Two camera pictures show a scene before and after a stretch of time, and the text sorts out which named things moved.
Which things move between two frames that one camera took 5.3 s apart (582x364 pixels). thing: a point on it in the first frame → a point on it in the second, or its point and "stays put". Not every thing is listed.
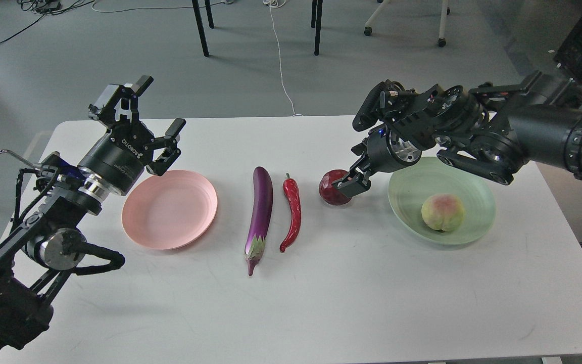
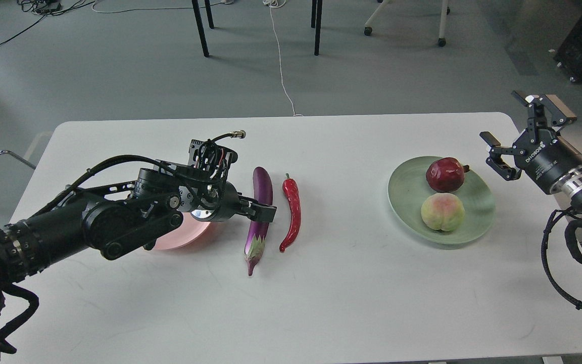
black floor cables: (44, 7) stays put
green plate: (410, 186) stays put
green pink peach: (442, 212) stays put
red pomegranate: (328, 192) → (446, 174)
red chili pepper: (291, 194) stays put
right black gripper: (384, 152) → (542, 155)
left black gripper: (117, 160) → (219, 201)
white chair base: (445, 10) stays put
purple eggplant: (262, 202) stays put
